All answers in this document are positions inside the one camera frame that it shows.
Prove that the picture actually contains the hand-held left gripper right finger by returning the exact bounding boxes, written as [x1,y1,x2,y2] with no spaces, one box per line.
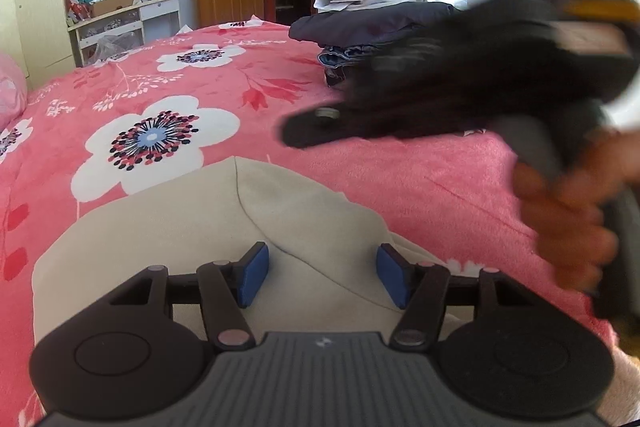
[376,243,534,351]

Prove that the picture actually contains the folded navy garment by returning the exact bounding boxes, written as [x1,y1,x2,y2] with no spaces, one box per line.
[289,2,456,46]

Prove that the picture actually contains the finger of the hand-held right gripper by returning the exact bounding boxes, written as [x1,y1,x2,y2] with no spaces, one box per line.
[279,98,382,151]

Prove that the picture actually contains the folded blue jeans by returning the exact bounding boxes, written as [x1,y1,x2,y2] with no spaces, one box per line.
[317,44,381,88]

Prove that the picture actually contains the beige jacket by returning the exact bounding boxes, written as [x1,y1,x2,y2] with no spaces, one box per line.
[31,156,468,353]

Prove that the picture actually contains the clear plastic bag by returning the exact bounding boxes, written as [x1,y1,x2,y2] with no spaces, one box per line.
[92,34,136,60]

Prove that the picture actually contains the white dresser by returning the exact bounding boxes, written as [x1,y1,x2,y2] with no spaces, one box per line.
[67,0,188,68]

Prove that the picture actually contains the person's right hand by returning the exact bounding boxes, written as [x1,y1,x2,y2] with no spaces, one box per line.
[514,128,640,292]

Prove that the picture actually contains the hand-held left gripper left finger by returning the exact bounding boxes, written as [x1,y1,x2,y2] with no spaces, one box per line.
[107,241,271,351]

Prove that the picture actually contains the cardboard box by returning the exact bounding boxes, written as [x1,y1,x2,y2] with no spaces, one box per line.
[87,0,143,18]

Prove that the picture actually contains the pink floral bedspread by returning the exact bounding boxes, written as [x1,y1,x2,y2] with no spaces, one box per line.
[0,14,631,427]

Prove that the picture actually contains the pink grey floral duvet bundle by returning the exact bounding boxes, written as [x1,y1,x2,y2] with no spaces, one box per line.
[0,52,28,130]

